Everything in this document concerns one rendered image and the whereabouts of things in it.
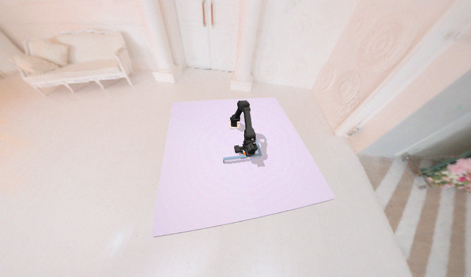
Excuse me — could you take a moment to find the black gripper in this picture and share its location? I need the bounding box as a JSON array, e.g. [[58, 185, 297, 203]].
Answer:
[[234, 143, 257, 153]]

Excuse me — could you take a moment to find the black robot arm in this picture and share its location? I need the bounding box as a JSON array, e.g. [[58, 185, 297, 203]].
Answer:
[[230, 100, 256, 156]]

